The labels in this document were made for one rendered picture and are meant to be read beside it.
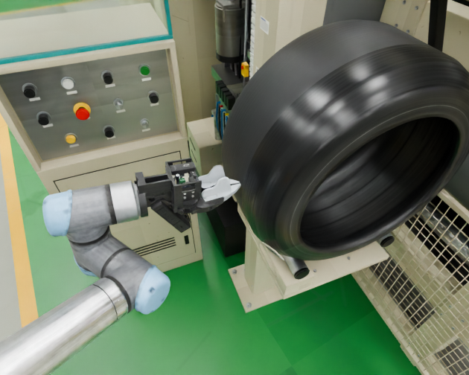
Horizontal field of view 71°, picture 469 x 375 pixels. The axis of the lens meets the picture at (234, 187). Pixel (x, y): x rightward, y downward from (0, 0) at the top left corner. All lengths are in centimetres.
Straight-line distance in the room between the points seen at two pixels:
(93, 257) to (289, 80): 48
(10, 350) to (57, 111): 86
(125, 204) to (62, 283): 156
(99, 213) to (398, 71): 55
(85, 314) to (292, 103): 47
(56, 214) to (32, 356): 21
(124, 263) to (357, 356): 143
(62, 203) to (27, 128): 70
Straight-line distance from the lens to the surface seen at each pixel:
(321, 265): 106
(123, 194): 61
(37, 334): 55
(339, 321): 190
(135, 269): 61
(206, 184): 68
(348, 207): 106
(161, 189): 61
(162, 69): 121
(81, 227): 62
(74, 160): 133
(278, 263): 97
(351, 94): 58
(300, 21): 88
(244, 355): 176
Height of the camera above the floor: 169
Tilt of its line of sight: 46 degrees down
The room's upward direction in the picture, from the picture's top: straight up
